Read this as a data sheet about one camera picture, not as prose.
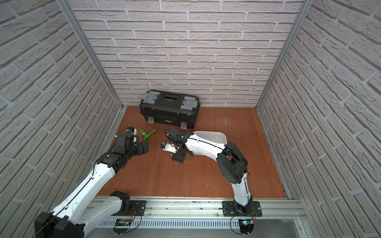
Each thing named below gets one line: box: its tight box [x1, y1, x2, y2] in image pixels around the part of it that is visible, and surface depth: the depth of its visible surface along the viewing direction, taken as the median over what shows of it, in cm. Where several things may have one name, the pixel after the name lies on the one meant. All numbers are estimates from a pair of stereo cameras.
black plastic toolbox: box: [139, 89, 201, 130], surface depth 102 cm
